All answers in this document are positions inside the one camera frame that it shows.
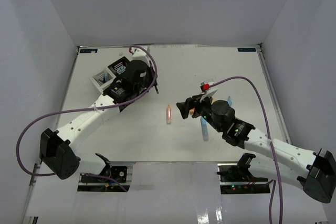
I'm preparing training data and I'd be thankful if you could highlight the blue gel pen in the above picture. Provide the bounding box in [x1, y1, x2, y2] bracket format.
[103, 69, 108, 82]

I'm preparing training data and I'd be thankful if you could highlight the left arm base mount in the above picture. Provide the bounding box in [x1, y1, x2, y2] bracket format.
[78, 166, 131, 193]

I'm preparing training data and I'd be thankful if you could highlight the pink orange-tip highlighter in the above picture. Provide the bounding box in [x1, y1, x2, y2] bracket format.
[166, 105, 172, 124]

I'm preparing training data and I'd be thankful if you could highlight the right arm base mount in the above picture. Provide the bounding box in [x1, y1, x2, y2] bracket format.
[217, 164, 271, 195]

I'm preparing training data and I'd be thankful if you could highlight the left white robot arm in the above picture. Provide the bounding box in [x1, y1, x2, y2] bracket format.
[39, 58, 156, 182]

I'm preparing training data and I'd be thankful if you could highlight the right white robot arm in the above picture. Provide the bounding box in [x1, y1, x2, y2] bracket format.
[176, 95, 335, 204]

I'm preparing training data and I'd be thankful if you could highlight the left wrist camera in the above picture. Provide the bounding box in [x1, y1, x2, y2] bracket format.
[129, 47, 148, 61]

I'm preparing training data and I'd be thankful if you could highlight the large light blue highlighter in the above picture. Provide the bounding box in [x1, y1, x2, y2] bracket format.
[200, 118, 209, 142]

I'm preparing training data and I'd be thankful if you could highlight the black mesh pen holder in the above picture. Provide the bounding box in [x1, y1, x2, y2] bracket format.
[108, 56, 135, 77]

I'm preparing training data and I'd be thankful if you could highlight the blue small highlighter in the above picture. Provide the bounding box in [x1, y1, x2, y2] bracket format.
[227, 96, 232, 107]

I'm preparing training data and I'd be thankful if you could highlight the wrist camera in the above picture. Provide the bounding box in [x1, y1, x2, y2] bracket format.
[200, 79, 218, 102]
[129, 47, 148, 61]

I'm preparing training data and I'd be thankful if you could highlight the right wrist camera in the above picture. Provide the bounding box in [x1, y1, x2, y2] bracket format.
[200, 79, 218, 102]

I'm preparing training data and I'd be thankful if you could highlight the white slotted pen holder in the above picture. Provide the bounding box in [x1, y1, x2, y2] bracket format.
[90, 68, 116, 93]

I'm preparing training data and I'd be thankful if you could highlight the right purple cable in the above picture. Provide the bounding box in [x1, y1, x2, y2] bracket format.
[208, 76, 284, 224]

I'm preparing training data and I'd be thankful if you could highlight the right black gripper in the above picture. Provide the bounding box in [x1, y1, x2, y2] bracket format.
[176, 92, 223, 133]

